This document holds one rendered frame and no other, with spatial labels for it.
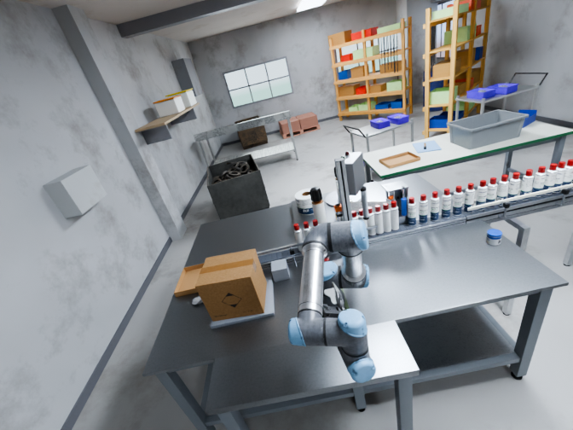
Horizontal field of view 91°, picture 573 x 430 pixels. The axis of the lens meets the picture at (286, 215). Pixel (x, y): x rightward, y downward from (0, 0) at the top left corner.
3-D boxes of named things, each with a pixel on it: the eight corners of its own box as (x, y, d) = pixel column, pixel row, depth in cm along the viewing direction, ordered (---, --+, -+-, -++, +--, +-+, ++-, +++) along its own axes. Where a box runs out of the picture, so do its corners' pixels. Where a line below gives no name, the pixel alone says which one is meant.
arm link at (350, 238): (339, 270, 153) (326, 216, 109) (367, 269, 149) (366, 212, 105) (340, 292, 146) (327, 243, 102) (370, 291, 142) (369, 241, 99)
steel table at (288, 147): (216, 170, 711) (200, 127, 660) (297, 150, 699) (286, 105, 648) (211, 181, 642) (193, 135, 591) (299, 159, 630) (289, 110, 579)
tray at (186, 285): (224, 263, 207) (222, 258, 206) (219, 287, 185) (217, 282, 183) (185, 271, 209) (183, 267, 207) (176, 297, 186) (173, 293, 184)
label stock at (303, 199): (293, 210, 243) (290, 195, 236) (311, 200, 251) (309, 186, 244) (307, 217, 227) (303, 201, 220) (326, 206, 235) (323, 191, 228)
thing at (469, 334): (414, 246, 300) (413, 177, 261) (525, 379, 173) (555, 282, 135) (230, 287, 309) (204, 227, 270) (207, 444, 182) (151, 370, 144)
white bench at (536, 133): (506, 177, 375) (516, 117, 337) (557, 202, 309) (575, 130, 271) (365, 210, 385) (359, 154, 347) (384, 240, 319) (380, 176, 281)
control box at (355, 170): (366, 182, 166) (362, 151, 157) (356, 195, 154) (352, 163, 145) (349, 182, 171) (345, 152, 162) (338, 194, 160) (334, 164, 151)
